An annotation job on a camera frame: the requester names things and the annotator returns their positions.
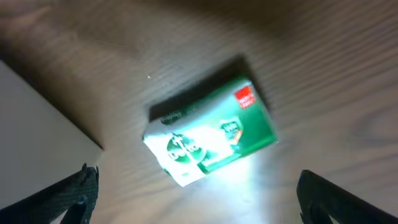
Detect white box with pink interior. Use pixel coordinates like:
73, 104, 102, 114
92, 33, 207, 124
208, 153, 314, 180
1, 62, 103, 208

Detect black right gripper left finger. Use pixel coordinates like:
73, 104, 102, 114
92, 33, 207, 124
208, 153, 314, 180
1, 164, 99, 223

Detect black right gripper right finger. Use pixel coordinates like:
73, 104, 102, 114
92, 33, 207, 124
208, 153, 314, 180
297, 170, 397, 224

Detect green Dettol soap box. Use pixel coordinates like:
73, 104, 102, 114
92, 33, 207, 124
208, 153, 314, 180
142, 77, 279, 187

